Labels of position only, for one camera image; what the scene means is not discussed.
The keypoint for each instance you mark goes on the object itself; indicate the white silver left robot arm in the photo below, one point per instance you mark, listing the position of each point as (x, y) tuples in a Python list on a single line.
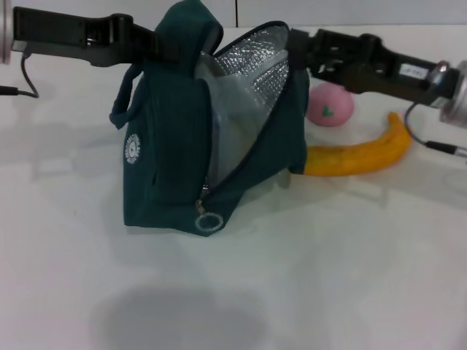
[(4, 36)]

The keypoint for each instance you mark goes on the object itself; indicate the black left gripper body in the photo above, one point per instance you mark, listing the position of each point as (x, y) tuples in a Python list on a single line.
[(65, 33)]

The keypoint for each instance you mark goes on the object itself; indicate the clear food container blue seal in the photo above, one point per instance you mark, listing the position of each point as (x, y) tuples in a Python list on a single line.
[(237, 124)]

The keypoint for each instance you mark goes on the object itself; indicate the yellow banana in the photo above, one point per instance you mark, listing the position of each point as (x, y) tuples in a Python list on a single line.
[(365, 160)]

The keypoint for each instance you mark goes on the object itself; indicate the dark teal insulated lunch bag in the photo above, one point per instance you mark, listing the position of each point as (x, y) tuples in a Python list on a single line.
[(168, 146)]

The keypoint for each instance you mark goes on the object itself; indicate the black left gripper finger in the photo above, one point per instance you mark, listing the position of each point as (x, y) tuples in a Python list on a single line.
[(153, 38), (164, 54)]

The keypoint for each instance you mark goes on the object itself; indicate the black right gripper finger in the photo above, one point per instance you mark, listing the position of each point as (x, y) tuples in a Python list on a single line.
[(303, 40), (303, 60)]

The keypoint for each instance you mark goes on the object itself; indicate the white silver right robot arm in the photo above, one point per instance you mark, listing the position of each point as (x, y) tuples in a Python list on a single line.
[(458, 102)]

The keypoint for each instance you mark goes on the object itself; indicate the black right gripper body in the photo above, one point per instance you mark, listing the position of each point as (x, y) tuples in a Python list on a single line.
[(383, 69)]

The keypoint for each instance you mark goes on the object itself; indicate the pink peach toy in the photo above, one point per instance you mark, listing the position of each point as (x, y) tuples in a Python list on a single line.
[(330, 109)]

